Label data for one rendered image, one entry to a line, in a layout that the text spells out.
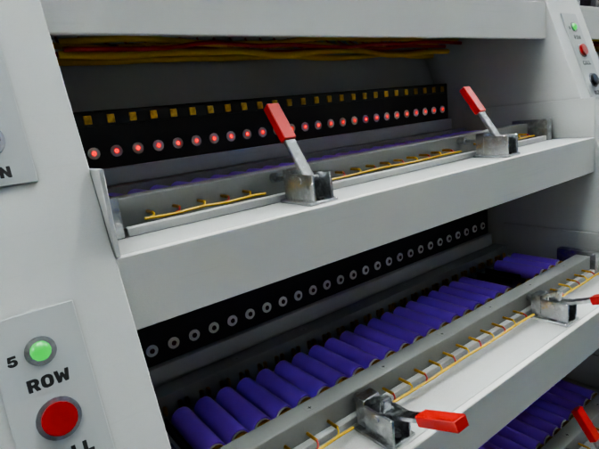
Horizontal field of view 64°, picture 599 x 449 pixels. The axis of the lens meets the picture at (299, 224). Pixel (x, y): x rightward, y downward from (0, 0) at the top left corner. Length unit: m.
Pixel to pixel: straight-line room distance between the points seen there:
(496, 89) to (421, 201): 0.38
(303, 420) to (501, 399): 0.18
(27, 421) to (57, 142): 0.14
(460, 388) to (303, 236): 0.20
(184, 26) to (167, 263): 0.17
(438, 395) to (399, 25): 0.35
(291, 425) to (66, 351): 0.18
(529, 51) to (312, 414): 0.57
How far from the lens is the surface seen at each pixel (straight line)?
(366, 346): 0.49
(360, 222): 0.38
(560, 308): 0.58
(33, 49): 0.32
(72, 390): 0.28
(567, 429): 0.69
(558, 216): 0.76
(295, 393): 0.42
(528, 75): 0.76
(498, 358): 0.50
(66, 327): 0.28
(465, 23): 0.60
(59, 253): 0.28
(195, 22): 0.38
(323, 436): 0.39
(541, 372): 0.53
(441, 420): 0.34
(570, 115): 0.73
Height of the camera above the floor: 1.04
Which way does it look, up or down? 4 degrees up
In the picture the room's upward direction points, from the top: 18 degrees counter-clockwise
